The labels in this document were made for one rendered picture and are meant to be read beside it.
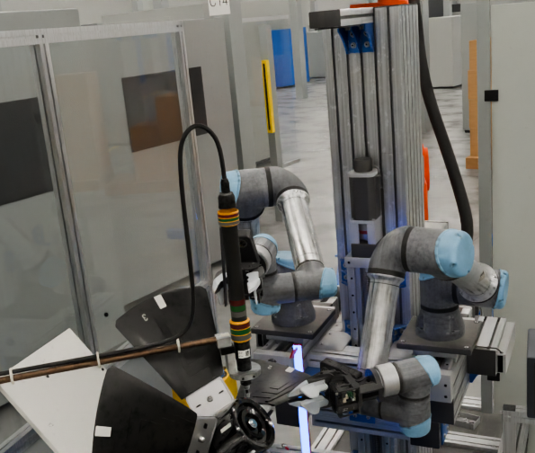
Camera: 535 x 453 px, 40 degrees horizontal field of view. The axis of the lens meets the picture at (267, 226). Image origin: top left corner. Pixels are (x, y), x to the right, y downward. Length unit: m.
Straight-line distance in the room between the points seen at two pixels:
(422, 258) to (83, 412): 0.86
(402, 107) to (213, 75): 4.07
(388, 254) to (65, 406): 0.84
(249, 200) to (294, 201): 0.14
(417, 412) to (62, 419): 0.81
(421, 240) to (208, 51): 4.60
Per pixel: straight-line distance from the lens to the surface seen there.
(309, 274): 1.82
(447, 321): 2.29
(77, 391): 1.70
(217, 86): 6.31
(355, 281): 2.44
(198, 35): 6.16
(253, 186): 2.06
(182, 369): 1.61
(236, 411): 1.53
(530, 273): 3.30
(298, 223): 1.95
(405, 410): 1.82
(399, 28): 2.32
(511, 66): 3.12
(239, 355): 1.58
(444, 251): 1.80
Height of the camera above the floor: 2.01
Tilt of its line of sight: 15 degrees down
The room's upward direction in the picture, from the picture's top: 5 degrees counter-clockwise
